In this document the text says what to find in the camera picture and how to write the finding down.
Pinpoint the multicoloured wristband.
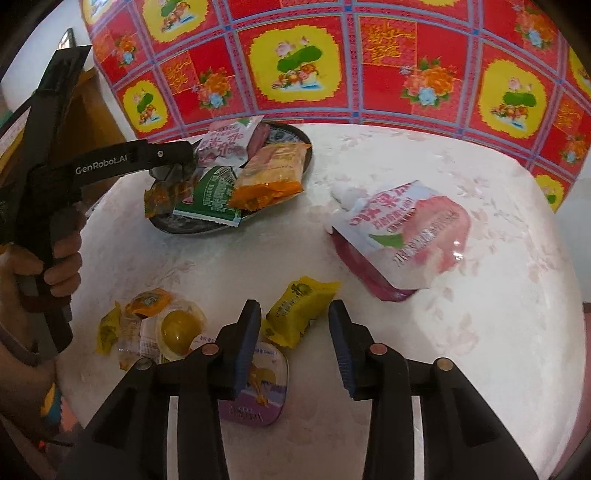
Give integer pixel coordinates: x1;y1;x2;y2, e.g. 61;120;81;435
39;381;63;425

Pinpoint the purple jelly cup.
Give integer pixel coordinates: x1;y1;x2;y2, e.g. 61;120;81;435
217;342;291;428

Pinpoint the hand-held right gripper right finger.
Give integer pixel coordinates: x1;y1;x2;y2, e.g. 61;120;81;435
328;299;539;480

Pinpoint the blue patterned plate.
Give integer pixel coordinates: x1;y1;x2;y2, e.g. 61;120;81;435
148;121;315;236

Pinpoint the orange cracker packet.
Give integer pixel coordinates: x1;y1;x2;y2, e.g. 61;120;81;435
228;141;311;212

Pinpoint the pink peach jelly pouch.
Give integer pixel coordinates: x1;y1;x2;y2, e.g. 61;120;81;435
325;180;472;303

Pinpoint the red floral printed cloth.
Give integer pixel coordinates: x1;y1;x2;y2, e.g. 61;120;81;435
78;0;591;215

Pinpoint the person's left hand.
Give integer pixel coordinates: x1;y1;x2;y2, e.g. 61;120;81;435
8;228;85;315

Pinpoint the orange lidded jelly cup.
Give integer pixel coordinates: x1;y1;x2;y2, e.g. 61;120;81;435
124;288;174;319

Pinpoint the person's left forearm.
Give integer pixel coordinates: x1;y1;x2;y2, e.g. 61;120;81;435
0;295;65;444

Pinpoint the small orange candy packet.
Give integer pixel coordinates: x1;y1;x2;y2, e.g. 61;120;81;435
144;178;195;219

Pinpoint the large green snack packet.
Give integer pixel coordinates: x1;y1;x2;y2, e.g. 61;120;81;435
173;165;243;228

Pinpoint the wooden cabinet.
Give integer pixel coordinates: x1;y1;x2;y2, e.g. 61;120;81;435
0;67;129;195

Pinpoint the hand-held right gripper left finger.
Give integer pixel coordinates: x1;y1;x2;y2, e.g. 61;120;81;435
55;299;263;480

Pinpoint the yellow jelly cup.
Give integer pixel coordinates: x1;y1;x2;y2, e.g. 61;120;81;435
154;298;208;363

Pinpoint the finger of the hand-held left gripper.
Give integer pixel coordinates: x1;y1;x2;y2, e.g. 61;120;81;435
148;140;199;169
148;162;197;186

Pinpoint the clear plastic wrapper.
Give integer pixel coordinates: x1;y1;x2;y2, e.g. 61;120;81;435
115;318;160;370

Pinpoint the small yellow snack packet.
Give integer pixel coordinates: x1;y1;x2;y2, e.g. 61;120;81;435
95;300;123;356

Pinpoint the pink white spouted pouch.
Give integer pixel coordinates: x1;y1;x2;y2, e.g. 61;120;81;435
196;115;271;168

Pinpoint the yellow candy packet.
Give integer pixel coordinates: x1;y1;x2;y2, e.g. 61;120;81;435
261;276;342;349

